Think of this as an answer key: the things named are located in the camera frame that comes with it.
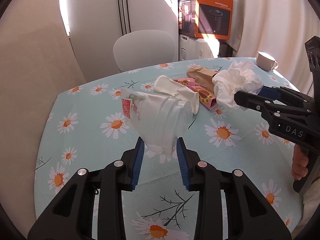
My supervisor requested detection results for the white tissue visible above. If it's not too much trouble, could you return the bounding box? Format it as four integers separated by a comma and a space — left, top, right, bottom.
212, 61, 263, 111

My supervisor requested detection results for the pink snack box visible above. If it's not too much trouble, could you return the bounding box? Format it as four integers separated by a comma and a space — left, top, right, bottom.
174, 78, 196, 90
191, 85, 217, 110

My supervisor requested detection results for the brown paper bag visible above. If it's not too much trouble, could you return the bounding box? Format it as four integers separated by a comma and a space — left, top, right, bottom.
187, 65, 219, 92

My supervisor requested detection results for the clear plastic cup with bag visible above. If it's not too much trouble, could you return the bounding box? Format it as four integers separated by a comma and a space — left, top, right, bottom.
120, 88, 193, 157

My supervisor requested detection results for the white paper cup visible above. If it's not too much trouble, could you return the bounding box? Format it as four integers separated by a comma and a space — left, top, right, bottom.
153, 75, 200, 114

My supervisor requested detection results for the person's right hand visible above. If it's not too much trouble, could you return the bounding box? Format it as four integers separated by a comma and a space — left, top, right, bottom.
291, 144, 309, 180

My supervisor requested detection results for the white ceramic mug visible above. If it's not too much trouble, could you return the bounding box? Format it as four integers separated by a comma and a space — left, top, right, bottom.
256, 51, 278, 72

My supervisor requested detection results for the white curtain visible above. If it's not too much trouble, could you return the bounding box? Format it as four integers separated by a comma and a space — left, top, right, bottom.
228, 0, 319, 96

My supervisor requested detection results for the daisy print blue tablecloth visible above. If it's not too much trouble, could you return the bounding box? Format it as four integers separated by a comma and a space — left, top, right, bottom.
35, 58, 303, 239

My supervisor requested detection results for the white box under orange box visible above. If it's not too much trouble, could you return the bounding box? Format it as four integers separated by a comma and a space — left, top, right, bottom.
178, 34, 220, 61

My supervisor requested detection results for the orange Philips appliance box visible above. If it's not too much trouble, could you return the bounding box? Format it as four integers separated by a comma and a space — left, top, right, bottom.
178, 0, 233, 40

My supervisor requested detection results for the white chair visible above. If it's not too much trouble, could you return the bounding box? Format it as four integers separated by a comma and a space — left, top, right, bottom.
113, 30, 176, 72

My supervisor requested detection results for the white cabinet with black handles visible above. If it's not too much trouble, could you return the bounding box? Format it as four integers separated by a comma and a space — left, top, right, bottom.
59, 0, 178, 82

